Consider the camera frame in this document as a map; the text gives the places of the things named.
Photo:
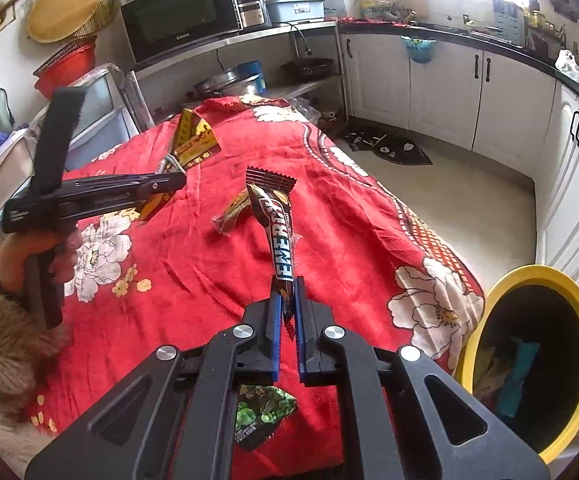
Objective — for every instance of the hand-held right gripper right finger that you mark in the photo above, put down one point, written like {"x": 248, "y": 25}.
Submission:
{"x": 299, "y": 340}

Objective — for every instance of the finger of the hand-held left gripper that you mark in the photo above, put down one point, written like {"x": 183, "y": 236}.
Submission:
{"x": 164, "y": 184}

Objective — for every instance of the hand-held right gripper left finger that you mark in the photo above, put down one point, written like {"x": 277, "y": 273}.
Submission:
{"x": 275, "y": 340}

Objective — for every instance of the yellow triangular snack packet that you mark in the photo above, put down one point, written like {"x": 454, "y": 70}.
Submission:
{"x": 197, "y": 140}

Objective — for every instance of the brown snack bar wrapper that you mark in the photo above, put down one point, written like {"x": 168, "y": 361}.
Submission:
{"x": 277, "y": 240}

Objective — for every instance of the yellow trash bin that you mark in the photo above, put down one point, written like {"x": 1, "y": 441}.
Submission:
{"x": 564, "y": 360}

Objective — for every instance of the person's left forearm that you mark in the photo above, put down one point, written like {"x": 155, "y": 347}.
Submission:
{"x": 4, "y": 355}

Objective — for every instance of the person's left hand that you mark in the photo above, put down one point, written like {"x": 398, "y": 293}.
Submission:
{"x": 11, "y": 265}

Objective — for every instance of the green pea snack packet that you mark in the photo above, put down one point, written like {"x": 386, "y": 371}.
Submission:
{"x": 264, "y": 410}

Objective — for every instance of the small yellow brown wrapper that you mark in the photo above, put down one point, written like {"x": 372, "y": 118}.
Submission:
{"x": 232, "y": 212}

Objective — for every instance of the white plastic storage box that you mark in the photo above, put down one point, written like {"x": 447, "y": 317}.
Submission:
{"x": 4, "y": 160}

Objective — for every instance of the grey plastic drawer cabinet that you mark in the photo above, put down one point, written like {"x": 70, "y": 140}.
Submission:
{"x": 99, "y": 100}

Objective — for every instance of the steel pot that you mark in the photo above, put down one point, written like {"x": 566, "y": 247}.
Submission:
{"x": 217, "y": 82}

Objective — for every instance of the red plastic basin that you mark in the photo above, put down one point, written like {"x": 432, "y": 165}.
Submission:
{"x": 66, "y": 72}

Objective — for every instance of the red floral blanket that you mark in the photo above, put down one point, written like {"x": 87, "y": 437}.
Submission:
{"x": 319, "y": 210}

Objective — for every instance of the blue pot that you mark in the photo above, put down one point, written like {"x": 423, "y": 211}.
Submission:
{"x": 252, "y": 75}

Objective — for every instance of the black microwave oven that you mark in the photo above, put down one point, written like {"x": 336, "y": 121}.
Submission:
{"x": 179, "y": 20}

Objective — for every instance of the metal shelf rack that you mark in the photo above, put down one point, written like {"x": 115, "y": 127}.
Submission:
{"x": 269, "y": 32}

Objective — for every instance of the black wok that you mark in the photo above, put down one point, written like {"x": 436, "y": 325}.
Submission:
{"x": 307, "y": 66}

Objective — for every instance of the round yellow bamboo tray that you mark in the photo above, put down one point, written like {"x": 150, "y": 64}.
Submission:
{"x": 64, "y": 7}

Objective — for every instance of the black floor mat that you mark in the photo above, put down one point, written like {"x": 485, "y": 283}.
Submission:
{"x": 394, "y": 147}

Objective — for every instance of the grey blue dish box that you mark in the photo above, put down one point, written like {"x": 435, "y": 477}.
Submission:
{"x": 294, "y": 7}

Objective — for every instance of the white kitchen cabinets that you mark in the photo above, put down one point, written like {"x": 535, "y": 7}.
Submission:
{"x": 444, "y": 95}

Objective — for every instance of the blue hanging basket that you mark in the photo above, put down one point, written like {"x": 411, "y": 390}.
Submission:
{"x": 418, "y": 51}

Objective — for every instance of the white plastic bag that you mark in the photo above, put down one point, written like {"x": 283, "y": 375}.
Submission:
{"x": 568, "y": 64}

